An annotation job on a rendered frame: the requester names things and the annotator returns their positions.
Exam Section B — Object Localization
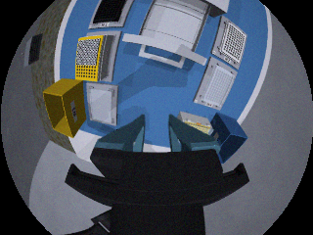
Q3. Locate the blue flat mat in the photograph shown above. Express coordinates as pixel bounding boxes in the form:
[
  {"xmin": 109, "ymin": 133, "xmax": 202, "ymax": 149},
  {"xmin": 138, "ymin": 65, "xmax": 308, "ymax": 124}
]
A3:
[{"xmin": 60, "ymin": 0, "xmax": 268, "ymax": 148}]

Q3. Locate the blue open-top tray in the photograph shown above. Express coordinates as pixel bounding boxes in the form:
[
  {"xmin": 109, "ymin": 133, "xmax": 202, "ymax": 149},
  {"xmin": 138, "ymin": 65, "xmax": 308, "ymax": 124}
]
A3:
[{"xmin": 210, "ymin": 113, "xmax": 248, "ymax": 164}]

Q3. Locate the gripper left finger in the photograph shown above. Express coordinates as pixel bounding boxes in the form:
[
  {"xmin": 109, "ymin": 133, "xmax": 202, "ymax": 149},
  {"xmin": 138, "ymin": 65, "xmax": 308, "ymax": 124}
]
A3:
[{"xmin": 94, "ymin": 115, "xmax": 145, "ymax": 152}]

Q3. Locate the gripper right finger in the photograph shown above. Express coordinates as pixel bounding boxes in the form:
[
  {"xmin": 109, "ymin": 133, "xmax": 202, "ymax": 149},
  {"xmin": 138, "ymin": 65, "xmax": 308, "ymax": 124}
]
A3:
[{"xmin": 168, "ymin": 114, "xmax": 221, "ymax": 155}]

